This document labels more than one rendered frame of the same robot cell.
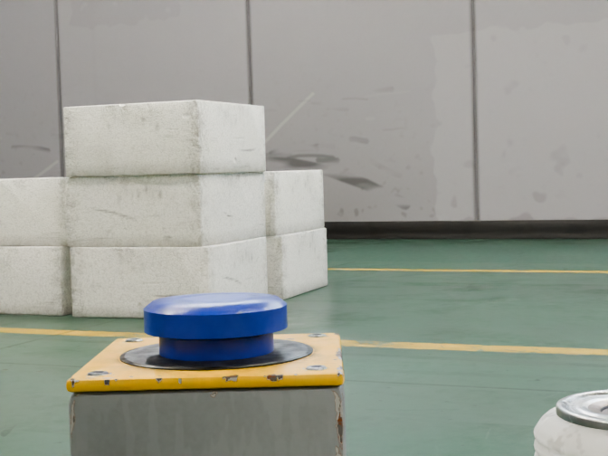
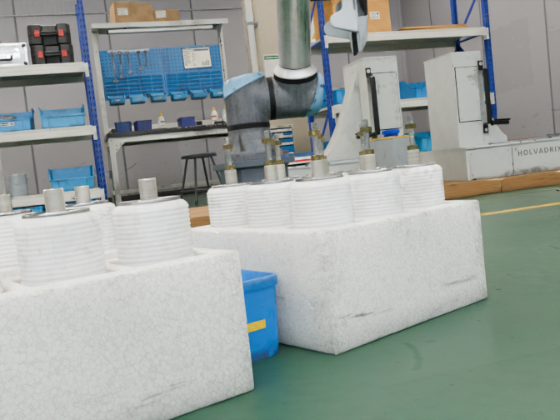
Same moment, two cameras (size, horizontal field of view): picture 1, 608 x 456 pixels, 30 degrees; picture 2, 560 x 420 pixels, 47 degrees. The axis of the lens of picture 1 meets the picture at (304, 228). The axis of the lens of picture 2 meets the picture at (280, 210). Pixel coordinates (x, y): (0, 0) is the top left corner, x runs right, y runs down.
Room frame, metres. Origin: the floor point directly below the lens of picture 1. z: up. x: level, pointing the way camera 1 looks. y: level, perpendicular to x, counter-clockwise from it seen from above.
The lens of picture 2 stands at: (1.24, -1.10, 0.28)
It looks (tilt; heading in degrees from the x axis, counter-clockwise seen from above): 4 degrees down; 140
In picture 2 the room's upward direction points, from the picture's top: 6 degrees counter-clockwise
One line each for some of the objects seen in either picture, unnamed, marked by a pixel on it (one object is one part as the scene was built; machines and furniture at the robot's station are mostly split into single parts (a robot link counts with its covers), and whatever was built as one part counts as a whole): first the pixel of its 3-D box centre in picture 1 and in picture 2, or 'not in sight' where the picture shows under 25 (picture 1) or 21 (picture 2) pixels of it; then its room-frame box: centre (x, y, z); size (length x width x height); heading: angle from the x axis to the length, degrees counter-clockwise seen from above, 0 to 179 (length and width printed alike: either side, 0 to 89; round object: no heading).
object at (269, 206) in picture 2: not in sight; (277, 235); (0.38, -0.38, 0.16); 0.10 x 0.10 x 0.18
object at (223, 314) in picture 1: (216, 334); (391, 134); (0.32, 0.03, 0.32); 0.04 x 0.04 x 0.02
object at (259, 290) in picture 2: not in sight; (202, 309); (0.35, -0.53, 0.06); 0.30 x 0.11 x 0.12; 176
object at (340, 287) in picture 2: not in sight; (331, 263); (0.39, -0.27, 0.09); 0.39 x 0.39 x 0.18; 89
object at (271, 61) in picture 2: not in sight; (284, 68); (-4.43, 4.03, 1.38); 0.49 x 0.02 x 0.35; 67
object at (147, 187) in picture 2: not in sight; (148, 192); (0.50, -0.69, 0.26); 0.02 x 0.02 x 0.03
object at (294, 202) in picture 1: (240, 202); not in sight; (3.41, 0.19, 0.27); 0.39 x 0.39 x 0.18; 68
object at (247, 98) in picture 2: not in sight; (247, 99); (-0.16, 0.02, 0.47); 0.13 x 0.12 x 0.14; 55
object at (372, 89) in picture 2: not in sight; (320, 129); (-1.36, 1.47, 0.45); 0.82 x 0.57 x 0.74; 67
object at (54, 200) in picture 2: not in sight; (54, 202); (0.49, -0.81, 0.26); 0.02 x 0.02 x 0.03
